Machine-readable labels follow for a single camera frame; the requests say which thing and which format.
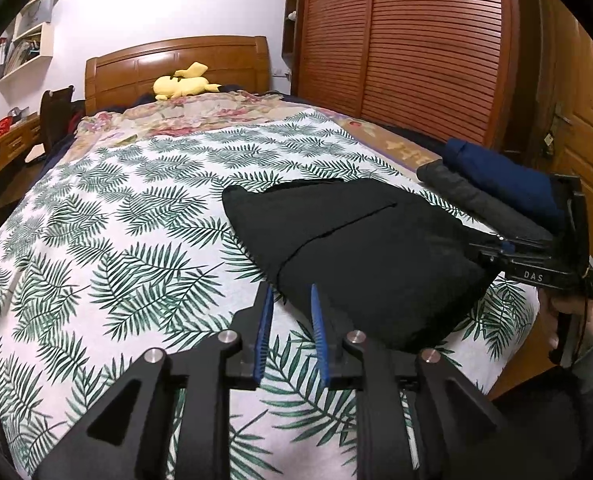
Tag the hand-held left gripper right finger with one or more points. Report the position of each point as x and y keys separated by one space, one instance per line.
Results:
x=321 y=342

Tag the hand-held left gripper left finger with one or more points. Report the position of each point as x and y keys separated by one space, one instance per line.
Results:
x=264 y=341

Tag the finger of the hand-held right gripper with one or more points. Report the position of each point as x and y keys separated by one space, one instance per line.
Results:
x=498 y=248

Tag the black coat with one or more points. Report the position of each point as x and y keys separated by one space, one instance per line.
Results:
x=366 y=260

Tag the dark grey folded garment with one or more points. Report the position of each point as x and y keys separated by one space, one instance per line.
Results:
x=476 y=200

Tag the navy folded garment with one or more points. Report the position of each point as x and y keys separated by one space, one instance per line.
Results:
x=506 y=175

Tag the person's dark leg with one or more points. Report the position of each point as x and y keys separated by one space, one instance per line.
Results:
x=566 y=435

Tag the wooden door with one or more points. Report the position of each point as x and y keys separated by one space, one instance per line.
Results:
x=586 y=110

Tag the leaf print bed sheet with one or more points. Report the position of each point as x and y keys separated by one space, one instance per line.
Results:
x=126 y=235

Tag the wooden slatted wardrobe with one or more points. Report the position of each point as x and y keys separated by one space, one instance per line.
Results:
x=416 y=40

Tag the floral quilt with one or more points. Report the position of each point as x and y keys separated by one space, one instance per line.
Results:
x=186 y=115

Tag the yellow plush toy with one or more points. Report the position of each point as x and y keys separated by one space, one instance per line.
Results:
x=184 y=85

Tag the wooden bed headboard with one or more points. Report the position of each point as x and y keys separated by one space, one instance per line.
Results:
x=136 y=70

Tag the dark chair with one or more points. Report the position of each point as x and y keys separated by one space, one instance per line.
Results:
x=56 y=115

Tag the wooden desk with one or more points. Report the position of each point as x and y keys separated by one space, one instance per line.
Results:
x=6 y=150

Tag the red basket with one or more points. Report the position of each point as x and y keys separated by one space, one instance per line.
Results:
x=1 y=127

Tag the black binder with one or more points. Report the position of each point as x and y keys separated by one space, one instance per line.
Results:
x=0 y=60

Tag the wooden bed side rail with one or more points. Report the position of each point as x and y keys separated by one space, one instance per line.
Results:
x=521 y=360

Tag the white wall shelf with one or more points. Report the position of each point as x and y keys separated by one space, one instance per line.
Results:
x=26 y=40

